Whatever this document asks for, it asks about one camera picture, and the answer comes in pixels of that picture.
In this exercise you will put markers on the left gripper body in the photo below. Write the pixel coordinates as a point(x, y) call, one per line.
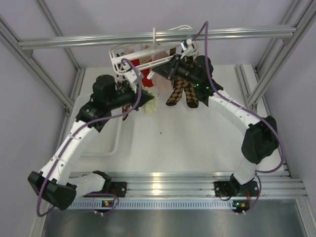
point(134, 98)

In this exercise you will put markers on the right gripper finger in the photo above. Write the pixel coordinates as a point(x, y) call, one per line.
point(165, 72)
point(165, 65)

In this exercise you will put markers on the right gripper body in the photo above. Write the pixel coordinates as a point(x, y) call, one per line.
point(182, 71)

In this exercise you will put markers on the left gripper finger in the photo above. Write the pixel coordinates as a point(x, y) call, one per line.
point(149, 95)
point(148, 101)

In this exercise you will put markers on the white clip sock hanger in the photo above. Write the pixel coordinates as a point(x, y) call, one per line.
point(158, 52)

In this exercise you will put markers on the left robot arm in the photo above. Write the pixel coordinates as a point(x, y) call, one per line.
point(53, 183)

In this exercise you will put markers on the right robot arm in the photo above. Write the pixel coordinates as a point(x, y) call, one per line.
point(260, 134)

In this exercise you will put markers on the red sock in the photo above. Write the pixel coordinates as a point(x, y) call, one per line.
point(137, 62)
point(145, 81)

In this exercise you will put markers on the brown checkered sock right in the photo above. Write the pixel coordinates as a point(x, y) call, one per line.
point(179, 86)

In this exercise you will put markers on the pink mesh garment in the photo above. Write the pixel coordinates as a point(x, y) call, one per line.
point(163, 85)

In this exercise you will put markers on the brown checkered sock left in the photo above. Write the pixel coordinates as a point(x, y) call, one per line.
point(126, 107)

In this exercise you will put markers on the dark brown checkered sock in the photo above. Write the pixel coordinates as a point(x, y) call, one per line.
point(191, 100)

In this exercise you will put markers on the aluminium top crossbar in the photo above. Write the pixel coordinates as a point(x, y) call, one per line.
point(277, 31)

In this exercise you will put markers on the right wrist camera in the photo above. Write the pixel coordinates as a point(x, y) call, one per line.
point(187, 46)

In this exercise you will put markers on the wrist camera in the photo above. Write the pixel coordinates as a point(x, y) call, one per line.
point(187, 46)
point(132, 75)

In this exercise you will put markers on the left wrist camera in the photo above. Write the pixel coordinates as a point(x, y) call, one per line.
point(132, 75)

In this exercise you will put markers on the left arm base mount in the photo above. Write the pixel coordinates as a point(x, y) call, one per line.
point(118, 189)

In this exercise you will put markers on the slotted cable duct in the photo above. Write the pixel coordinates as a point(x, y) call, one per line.
point(157, 204)

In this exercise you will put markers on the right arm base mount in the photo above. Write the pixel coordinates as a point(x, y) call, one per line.
point(222, 188)

